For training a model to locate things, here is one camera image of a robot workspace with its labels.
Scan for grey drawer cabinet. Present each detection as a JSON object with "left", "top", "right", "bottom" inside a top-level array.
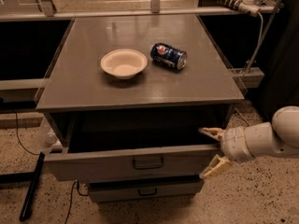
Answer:
[{"left": 37, "top": 15, "right": 243, "bottom": 203}]

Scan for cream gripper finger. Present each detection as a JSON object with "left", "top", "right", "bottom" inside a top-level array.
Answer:
[
  {"left": 198, "top": 127, "right": 225, "bottom": 142},
  {"left": 200, "top": 155, "right": 233, "bottom": 179}
]

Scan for thin black wall cable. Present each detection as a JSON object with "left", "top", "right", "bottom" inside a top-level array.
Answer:
[{"left": 10, "top": 109, "right": 41, "bottom": 157}]

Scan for white power cable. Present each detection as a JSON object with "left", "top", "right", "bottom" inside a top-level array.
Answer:
[{"left": 239, "top": 12, "right": 265, "bottom": 77}]

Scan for white power strip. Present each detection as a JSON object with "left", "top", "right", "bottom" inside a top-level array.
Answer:
[{"left": 215, "top": 0, "right": 260, "bottom": 17}]

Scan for dark cabinet at right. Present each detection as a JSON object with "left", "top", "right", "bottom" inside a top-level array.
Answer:
[{"left": 253, "top": 0, "right": 299, "bottom": 120}]

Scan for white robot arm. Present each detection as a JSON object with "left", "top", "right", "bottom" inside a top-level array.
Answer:
[{"left": 199, "top": 106, "right": 299, "bottom": 179}]

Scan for blue Pepsi soda can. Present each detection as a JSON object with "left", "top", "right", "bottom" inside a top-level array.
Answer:
[{"left": 150, "top": 43, "right": 187, "bottom": 71}]

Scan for black floor cable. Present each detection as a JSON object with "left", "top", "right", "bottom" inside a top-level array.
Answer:
[{"left": 63, "top": 180, "right": 90, "bottom": 224}]

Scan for grey bottom drawer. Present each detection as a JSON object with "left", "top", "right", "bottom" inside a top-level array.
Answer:
[{"left": 88, "top": 175, "right": 204, "bottom": 203}]

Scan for black metal stand leg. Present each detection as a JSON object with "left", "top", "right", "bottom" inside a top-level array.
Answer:
[{"left": 0, "top": 152, "right": 45, "bottom": 222}]

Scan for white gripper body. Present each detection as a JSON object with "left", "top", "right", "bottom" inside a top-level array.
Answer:
[{"left": 221, "top": 127, "right": 251, "bottom": 163}]

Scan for grey top drawer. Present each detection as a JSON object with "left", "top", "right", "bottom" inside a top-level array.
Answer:
[{"left": 45, "top": 133, "right": 221, "bottom": 183}]

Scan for white paper bowl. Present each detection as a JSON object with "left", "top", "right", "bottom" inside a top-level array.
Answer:
[{"left": 100, "top": 49, "right": 148, "bottom": 79}]

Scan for grey drawer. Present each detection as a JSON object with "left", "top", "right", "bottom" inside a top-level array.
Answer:
[
  {"left": 45, "top": 133, "right": 221, "bottom": 183},
  {"left": 88, "top": 175, "right": 204, "bottom": 203}
]

